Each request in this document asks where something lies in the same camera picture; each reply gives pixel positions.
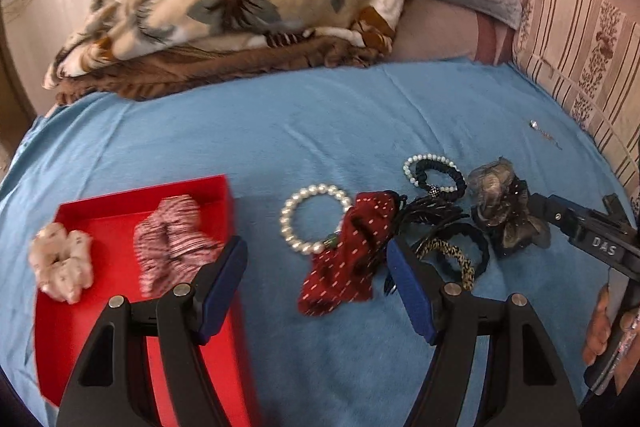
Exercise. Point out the black feather hair claw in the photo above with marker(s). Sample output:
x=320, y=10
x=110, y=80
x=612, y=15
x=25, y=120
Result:
x=425, y=212

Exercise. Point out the red white plaid scrunchie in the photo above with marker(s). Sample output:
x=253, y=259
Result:
x=170, y=237

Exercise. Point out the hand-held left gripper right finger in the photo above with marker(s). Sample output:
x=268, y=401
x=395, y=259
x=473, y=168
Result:
x=407, y=287

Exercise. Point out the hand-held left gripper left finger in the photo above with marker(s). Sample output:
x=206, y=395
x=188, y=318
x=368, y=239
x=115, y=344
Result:
x=227, y=277

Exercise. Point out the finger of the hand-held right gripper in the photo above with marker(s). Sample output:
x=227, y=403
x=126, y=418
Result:
x=595, y=241
x=616, y=209

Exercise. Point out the red box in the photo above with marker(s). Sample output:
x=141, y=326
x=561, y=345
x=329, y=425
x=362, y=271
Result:
x=100, y=217

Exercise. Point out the white cherry print scrunchie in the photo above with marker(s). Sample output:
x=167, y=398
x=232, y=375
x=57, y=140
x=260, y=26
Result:
x=60, y=257

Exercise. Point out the red dotted fabric bow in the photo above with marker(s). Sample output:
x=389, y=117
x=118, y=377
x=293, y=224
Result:
x=340, y=277

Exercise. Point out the striped floral pillow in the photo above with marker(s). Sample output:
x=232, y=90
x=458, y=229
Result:
x=590, y=57

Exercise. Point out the brown organza flower scrunchie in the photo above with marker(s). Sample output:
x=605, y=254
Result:
x=495, y=192

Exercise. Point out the person's right hand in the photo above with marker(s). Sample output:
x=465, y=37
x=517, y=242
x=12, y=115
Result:
x=597, y=327

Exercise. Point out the blue blanket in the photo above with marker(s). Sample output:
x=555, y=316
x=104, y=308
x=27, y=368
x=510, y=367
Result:
x=250, y=132

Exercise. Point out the brown ruffled blanket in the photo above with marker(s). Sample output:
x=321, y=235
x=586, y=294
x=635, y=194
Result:
x=200, y=67

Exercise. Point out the brown wooden frame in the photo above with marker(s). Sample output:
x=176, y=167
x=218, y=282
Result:
x=12, y=97

